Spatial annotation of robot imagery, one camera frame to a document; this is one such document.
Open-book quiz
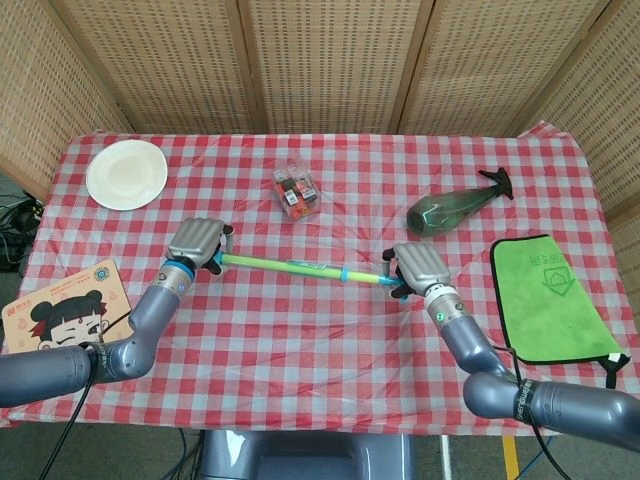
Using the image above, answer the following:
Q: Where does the long yellow-green water squirter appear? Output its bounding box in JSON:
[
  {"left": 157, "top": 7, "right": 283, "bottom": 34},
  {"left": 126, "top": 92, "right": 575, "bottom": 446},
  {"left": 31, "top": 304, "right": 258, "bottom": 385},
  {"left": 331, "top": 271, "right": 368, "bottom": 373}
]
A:
[{"left": 222, "top": 253, "right": 410, "bottom": 301}]

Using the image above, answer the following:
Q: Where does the clear box with orange items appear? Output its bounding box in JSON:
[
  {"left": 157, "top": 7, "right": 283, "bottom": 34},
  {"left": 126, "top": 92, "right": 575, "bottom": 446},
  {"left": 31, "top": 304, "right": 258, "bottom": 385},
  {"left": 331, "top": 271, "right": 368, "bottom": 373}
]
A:
[{"left": 272, "top": 166, "right": 321, "bottom": 221}]

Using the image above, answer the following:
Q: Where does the red white checkered tablecloth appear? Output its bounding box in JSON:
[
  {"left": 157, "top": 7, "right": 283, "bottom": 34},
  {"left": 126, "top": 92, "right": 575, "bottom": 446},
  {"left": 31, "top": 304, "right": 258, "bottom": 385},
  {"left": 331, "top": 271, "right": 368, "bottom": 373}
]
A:
[{"left": 0, "top": 119, "right": 640, "bottom": 437}]

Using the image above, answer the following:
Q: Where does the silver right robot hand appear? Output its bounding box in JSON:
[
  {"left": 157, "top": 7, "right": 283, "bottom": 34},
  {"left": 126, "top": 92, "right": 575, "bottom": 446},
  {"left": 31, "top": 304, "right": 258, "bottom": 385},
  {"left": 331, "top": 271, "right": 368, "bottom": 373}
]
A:
[{"left": 380, "top": 242, "right": 454, "bottom": 301}]

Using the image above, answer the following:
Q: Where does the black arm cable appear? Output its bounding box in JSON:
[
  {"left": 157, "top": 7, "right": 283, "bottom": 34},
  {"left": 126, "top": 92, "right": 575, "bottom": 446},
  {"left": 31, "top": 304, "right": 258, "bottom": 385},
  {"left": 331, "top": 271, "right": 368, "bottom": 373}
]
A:
[
  {"left": 37, "top": 319, "right": 126, "bottom": 480},
  {"left": 494, "top": 344, "right": 562, "bottom": 480}
]

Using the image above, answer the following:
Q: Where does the clear syringe barrel blue nozzle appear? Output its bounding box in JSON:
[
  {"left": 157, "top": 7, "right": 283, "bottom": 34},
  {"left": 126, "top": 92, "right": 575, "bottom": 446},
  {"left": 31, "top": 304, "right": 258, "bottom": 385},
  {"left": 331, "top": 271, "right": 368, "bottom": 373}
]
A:
[{"left": 214, "top": 251, "right": 350, "bottom": 284}]

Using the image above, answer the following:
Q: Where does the green microfibre cloth black edge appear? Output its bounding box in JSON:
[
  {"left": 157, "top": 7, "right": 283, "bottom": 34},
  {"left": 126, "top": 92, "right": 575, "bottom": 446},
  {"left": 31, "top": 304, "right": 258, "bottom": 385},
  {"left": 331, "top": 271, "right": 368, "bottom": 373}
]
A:
[{"left": 489, "top": 233, "right": 631, "bottom": 391}]

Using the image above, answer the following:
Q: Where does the woven bamboo folding screen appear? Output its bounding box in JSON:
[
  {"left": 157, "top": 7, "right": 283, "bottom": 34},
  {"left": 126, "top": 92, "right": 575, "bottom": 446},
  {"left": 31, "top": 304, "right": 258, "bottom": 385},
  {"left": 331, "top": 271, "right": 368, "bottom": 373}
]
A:
[{"left": 0, "top": 0, "right": 640, "bottom": 351}]

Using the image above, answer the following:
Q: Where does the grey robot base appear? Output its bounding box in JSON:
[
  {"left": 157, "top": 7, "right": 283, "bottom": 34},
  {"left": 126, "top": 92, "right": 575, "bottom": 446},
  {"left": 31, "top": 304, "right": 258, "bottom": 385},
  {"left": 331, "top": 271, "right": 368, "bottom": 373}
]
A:
[{"left": 199, "top": 428, "right": 416, "bottom": 480}]

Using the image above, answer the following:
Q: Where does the cartoon girl mouse pad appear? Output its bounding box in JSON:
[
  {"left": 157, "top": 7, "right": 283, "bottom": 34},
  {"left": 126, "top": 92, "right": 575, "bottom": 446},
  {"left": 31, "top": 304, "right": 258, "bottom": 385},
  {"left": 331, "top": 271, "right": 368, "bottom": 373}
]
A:
[{"left": 1, "top": 258, "right": 140, "bottom": 354}]

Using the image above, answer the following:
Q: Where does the green spray bottle black trigger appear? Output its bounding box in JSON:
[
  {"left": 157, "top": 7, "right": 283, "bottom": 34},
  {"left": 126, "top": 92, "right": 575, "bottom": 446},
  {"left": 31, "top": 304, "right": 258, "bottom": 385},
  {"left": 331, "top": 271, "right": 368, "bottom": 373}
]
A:
[{"left": 405, "top": 168, "right": 515, "bottom": 236}]

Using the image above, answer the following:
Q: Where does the black floor cable bundle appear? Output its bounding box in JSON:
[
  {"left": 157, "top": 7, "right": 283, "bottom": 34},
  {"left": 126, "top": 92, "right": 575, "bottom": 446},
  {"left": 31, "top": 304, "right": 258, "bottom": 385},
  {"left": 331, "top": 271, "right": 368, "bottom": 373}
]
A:
[{"left": 0, "top": 192, "right": 44, "bottom": 274}]

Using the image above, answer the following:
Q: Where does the white paper plate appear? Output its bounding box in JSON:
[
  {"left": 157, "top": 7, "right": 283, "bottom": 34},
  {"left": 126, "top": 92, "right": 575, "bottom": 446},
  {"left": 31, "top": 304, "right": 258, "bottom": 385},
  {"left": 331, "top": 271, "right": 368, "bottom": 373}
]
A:
[{"left": 85, "top": 140, "right": 168, "bottom": 212}]

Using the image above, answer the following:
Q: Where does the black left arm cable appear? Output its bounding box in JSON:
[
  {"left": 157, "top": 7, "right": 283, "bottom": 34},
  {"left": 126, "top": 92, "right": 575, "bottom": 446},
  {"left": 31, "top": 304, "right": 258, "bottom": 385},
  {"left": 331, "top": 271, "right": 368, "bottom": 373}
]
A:
[{"left": 37, "top": 319, "right": 126, "bottom": 480}]

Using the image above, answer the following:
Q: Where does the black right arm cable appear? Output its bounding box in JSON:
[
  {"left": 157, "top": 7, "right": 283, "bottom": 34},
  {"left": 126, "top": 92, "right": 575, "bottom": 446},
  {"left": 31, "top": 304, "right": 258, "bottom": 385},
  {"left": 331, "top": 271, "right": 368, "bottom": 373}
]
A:
[{"left": 494, "top": 344, "right": 562, "bottom": 480}]

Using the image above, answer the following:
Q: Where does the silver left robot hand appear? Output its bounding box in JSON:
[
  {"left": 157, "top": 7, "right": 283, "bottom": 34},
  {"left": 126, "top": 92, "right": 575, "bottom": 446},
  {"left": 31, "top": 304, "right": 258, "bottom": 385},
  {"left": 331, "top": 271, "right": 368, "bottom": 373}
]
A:
[{"left": 166, "top": 217, "right": 235, "bottom": 275}]

